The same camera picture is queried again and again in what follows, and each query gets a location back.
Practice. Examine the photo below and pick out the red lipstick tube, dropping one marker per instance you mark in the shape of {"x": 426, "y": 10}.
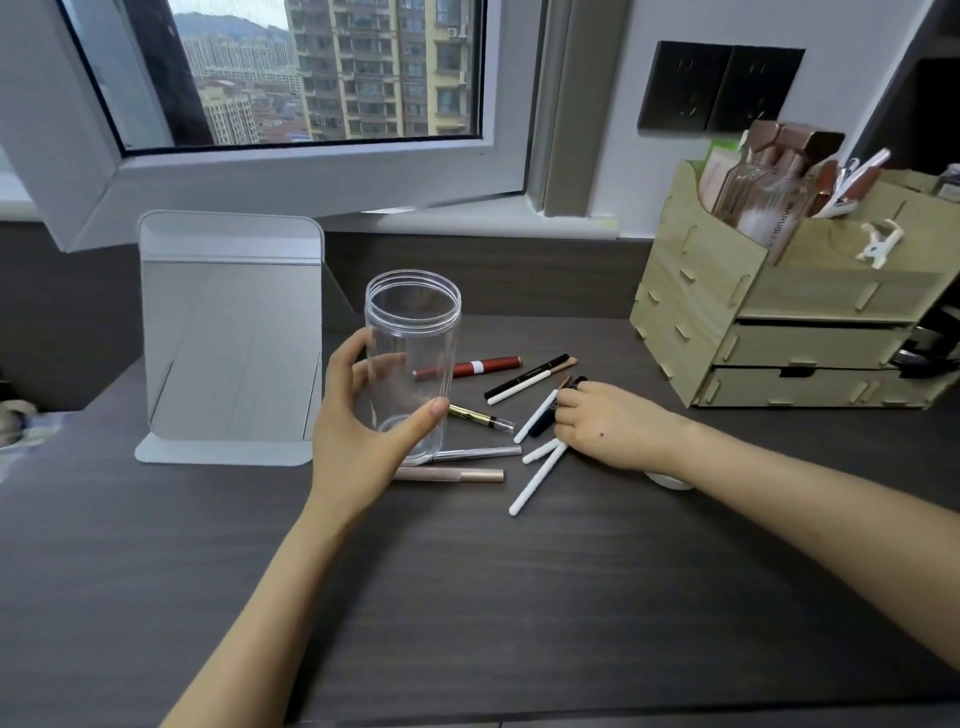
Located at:
{"x": 487, "y": 366}

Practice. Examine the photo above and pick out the dark shelf unit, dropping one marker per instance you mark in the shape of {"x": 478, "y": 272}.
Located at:
{"x": 922, "y": 82}

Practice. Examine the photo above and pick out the black round object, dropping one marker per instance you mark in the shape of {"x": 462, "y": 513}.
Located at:
{"x": 930, "y": 341}

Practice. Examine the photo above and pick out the person's left thumb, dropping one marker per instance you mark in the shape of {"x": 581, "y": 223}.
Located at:
{"x": 416, "y": 427}

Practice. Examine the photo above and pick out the white window frame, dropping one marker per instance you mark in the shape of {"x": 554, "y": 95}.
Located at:
{"x": 300, "y": 180}

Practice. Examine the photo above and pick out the wooden desk organizer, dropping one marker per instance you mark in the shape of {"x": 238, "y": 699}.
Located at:
{"x": 697, "y": 300}

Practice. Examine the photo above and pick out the person's right forearm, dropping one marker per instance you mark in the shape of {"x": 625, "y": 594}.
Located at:
{"x": 825, "y": 525}

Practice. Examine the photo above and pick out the black and gold makeup pen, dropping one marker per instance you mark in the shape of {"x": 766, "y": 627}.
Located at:
{"x": 480, "y": 418}

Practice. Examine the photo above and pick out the small white clip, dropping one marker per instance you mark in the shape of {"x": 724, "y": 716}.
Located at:
{"x": 879, "y": 244}

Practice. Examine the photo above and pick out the white round lid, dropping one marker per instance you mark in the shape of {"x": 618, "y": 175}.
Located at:
{"x": 667, "y": 481}

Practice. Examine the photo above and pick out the white tabletop mirror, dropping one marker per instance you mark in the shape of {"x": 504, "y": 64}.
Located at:
{"x": 229, "y": 345}

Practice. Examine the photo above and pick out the person's left forearm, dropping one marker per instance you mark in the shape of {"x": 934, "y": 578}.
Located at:
{"x": 262, "y": 622}

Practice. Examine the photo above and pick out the slim black makeup pencil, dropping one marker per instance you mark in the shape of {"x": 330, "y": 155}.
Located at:
{"x": 525, "y": 373}

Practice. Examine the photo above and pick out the long white makeup pencil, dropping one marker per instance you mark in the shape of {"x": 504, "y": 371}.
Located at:
{"x": 536, "y": 480}

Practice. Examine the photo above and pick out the person's right fingers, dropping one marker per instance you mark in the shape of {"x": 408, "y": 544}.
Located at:
{"x": 574, "y": 412}

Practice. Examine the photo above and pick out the white and copper eyelash curler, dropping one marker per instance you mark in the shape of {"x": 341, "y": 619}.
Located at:
{"x": 851, "y": 184}

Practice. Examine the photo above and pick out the person's left hand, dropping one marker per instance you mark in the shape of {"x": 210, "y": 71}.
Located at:
{"x": 345, "y": 457}

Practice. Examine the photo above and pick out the silver makeup pen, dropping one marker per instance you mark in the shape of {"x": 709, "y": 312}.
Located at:
{"x": 480, "y": 453}

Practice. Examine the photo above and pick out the beige makeup pen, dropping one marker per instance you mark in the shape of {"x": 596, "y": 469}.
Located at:
{"x": 450, "y": 475}

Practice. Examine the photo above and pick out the short white makeup pencil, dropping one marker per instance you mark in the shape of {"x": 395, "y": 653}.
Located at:
{"x": 540, "y": 451}

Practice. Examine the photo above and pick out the white pencil with brown tip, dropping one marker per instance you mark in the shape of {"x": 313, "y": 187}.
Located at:
{"x": 532, "y": 382}

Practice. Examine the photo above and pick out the green box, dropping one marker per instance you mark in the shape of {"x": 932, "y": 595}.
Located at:
{"x": 721, "y": 150}

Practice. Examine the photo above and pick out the black wall socket panel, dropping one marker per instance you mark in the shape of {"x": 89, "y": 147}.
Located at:
{"x": 682, "y": 86}
{"x": 757, "y": 90}

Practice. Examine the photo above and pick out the grey round object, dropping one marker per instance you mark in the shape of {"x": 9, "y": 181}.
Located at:
{"x": 13, "y": 424}

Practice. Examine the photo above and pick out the clear plastic jar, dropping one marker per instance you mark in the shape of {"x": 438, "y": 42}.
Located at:
{"x": 412, "y": 330}

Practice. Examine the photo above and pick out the person's right hand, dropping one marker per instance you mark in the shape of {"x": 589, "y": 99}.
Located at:
{"x": 622, "y": 427}

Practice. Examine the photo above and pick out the thick black makeup pencil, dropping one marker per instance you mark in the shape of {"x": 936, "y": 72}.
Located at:
{"x": 541, "y": 426}

